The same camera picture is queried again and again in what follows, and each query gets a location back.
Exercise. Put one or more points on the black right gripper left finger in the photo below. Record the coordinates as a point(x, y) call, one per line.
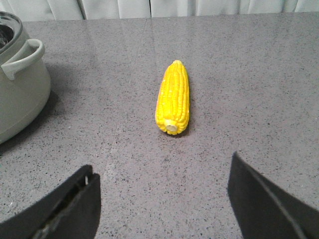
point(71, 211)

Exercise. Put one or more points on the pale green electric cooking pot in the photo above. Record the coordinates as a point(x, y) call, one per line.
point(24, 80)

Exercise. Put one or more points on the yellow corn cob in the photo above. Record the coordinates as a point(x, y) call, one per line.
point(173, 103)

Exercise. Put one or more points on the white curtain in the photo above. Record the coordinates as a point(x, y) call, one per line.
point(39, 10)

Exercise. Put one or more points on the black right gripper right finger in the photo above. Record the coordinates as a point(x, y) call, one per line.
point(265, 211)

